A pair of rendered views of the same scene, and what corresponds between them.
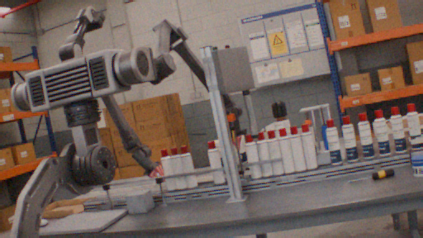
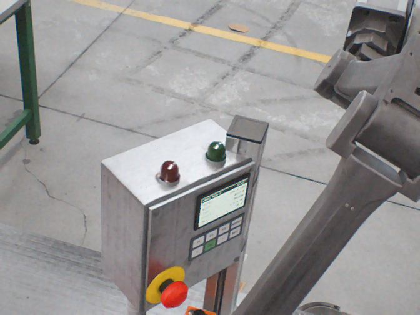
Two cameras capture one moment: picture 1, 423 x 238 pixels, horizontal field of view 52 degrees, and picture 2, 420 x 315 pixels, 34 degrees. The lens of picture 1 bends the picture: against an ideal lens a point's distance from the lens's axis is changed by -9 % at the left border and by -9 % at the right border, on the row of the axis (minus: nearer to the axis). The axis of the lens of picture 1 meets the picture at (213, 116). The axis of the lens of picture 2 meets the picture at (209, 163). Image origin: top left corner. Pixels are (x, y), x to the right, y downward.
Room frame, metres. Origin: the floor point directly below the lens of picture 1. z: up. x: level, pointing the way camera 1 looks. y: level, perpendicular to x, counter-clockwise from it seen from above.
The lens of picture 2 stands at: (2.69, -0.14, 1.99)
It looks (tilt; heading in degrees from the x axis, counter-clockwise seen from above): 39 degrees down; 175
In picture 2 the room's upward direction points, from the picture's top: 7 degrees clockwise
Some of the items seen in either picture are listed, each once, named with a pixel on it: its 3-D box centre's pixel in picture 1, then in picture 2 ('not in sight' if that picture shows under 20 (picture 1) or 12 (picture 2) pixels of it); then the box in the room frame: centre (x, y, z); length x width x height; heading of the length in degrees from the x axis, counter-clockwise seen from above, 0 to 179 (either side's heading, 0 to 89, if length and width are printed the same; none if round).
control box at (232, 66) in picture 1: (229, 70); (177, 215); (2.05, -0.11, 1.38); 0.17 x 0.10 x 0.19; 128
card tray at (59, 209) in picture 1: (64, 207); not in sight; (2.46, 0.92, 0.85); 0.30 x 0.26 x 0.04; 73
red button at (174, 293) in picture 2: not in sight; (172, 292); (2.13, -0.11, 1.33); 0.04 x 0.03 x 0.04; 128
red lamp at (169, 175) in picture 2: not in sight; (169, 170); (2.09, -0.12, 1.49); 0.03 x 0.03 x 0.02
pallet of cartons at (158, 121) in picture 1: (141, 155); not in sight; (5.99, 1.00, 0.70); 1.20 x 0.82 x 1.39; 77
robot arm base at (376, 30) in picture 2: (147, 65); (369, 49); (1.70, 0.20, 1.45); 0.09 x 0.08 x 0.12; 71
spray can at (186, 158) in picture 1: (187, 167); not in sight; (2.23, 0.17, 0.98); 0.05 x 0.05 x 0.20
